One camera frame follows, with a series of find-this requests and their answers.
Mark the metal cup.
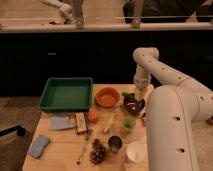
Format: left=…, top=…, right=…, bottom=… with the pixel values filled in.
left=108, top=135, right=123, bottom=152

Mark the black cabinet front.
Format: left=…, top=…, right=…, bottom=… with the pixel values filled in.
left=0, top=31, right=213, bottom=96

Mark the purple grapes bunch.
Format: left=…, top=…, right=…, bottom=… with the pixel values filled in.
left=90, top=139, right=106, bottom=165

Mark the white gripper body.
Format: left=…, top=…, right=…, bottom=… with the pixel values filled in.
left=133, top=75, right=150, bottom=98

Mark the grey blue cloth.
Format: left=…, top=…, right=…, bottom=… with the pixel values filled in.
left=50, top=114, right=76, bottom=131

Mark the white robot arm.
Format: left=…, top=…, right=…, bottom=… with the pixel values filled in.
left=133, top=47, right=213, bottom=171

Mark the green cup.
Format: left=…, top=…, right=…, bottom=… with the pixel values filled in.
left=122, top=116, right=136, bottom=132

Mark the green pepper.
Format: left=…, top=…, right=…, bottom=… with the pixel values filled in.
left=122, top=92, right=136, bottom=103

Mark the dark purple bowl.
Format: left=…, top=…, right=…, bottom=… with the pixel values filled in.
left=123, top=100, right=145, bottom=115

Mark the green plastic tray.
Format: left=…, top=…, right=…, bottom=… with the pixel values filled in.
left=39, top=77, right=93, bottom=112

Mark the orange round fruit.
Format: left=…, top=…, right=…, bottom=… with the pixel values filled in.
left=87, top=110, right=99, bottom=123

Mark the brown rectangular box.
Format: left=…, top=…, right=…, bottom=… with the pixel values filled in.
left=75, top=113, right=88, bottom=134

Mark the orange bowl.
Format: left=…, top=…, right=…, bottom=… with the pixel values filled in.
left=95, top=87, right=119, bottom=108

